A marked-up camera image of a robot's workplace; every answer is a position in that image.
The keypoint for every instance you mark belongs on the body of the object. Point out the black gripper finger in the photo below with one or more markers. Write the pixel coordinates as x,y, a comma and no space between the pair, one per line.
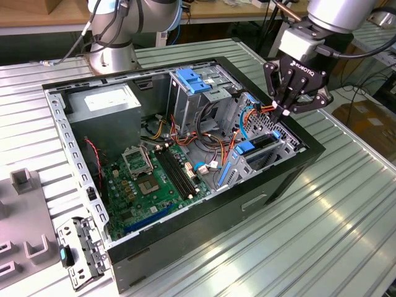
318,99
285,89

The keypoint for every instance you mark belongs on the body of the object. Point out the hard disk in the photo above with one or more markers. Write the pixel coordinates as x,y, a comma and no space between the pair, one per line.
247,147

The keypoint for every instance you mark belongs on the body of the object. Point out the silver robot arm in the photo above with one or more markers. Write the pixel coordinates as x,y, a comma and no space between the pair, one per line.
334,12

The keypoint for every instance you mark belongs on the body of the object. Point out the grey metal disk bay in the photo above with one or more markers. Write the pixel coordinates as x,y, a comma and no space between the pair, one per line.
294,147

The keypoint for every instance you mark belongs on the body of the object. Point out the brown cardboard box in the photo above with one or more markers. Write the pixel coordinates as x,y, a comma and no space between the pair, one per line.
368,130

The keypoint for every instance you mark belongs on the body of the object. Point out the metal slat side table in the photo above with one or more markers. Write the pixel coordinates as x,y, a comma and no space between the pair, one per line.
388,32

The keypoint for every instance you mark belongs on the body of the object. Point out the blue plastic drive latch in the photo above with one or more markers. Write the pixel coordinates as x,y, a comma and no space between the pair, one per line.
191,82

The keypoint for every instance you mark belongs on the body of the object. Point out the grey metal drive cage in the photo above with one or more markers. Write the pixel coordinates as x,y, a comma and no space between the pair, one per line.
185,108

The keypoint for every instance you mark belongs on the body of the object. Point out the wooden desk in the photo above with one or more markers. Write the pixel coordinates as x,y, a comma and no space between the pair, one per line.
216,12

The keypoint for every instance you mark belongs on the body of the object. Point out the black RAM slot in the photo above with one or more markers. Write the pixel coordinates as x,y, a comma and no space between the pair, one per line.
173,170
182,170
169,170
177,170

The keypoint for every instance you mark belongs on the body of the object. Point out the green motherboard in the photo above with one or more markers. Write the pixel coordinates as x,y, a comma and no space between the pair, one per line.
164,201

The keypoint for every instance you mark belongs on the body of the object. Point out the CPU socket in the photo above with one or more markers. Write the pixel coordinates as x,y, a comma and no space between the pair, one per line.
148,185

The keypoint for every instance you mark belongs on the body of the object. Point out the black open PC case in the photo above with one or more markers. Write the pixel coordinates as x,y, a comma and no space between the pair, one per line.
191,235

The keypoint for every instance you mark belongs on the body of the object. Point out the grey power supply unit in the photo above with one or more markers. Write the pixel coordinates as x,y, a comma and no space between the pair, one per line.
105,130

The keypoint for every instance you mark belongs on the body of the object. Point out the blue expansion slot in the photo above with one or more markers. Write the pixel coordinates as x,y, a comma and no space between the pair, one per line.
147,220

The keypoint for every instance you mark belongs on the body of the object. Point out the black blue latch clip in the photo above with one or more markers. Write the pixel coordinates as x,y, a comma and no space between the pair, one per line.
64,255

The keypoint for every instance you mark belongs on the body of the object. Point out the grey parts rack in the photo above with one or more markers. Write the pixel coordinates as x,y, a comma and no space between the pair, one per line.
28,213

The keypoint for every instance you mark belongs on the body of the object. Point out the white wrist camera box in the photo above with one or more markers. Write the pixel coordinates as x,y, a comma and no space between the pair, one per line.
297,43

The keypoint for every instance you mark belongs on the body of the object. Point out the grey metal card bracket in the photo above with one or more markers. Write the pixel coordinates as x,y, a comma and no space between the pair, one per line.
92,247

